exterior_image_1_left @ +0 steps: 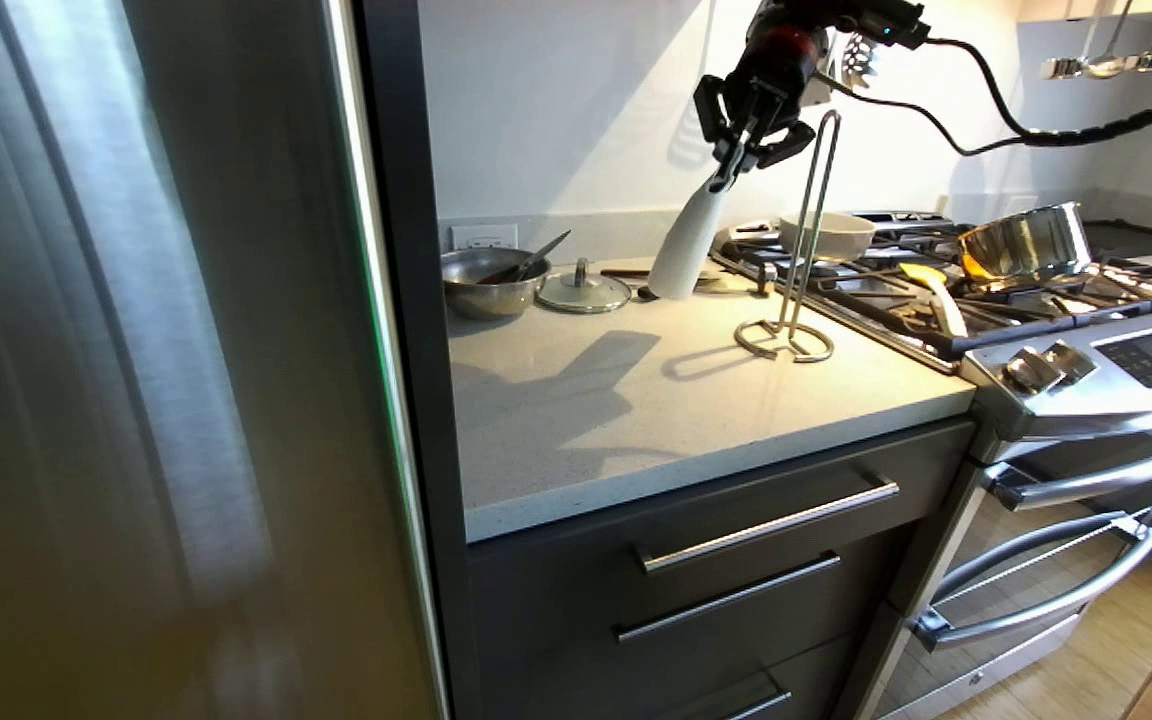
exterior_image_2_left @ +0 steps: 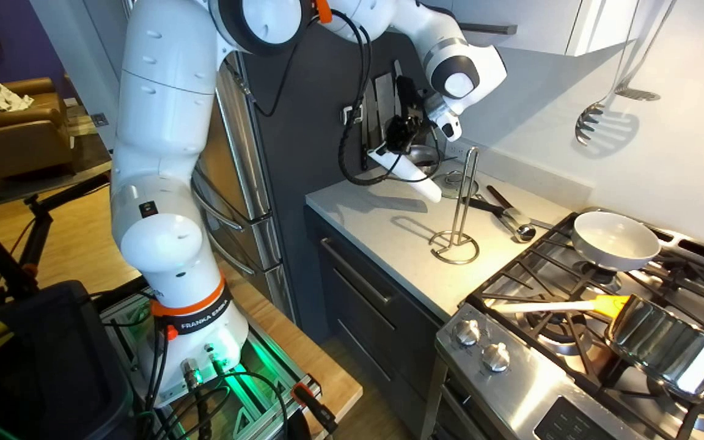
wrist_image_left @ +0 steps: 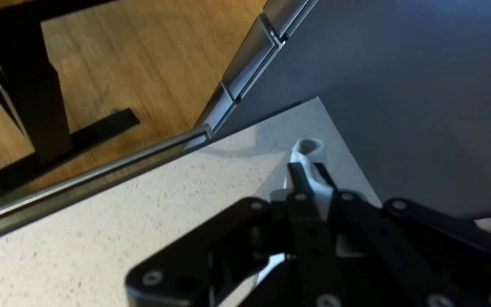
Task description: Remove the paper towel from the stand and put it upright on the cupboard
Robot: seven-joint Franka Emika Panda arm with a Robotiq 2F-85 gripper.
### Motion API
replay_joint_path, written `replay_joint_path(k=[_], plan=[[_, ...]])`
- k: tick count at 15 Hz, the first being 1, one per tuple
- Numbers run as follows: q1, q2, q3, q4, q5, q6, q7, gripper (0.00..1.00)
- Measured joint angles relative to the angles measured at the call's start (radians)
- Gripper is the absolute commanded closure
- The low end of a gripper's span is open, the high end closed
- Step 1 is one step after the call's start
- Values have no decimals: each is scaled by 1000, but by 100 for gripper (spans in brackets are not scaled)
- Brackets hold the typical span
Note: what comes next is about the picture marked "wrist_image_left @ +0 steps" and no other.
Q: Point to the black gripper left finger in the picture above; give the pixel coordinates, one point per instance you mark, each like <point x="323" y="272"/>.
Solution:
<point x="212" y="257"/>

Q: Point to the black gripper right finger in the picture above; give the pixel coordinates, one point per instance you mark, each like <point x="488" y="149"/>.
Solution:
<point x="439" y="257"/>

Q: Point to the white paper towel roll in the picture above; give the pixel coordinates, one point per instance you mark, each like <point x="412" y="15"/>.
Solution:
<point x="299" y="155"/>

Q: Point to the dark grey side panel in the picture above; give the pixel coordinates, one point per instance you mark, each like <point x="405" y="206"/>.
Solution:
<point x="427" y="86"/>

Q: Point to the black table leg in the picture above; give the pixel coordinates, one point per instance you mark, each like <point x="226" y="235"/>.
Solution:
<point x="42" y="114"/>

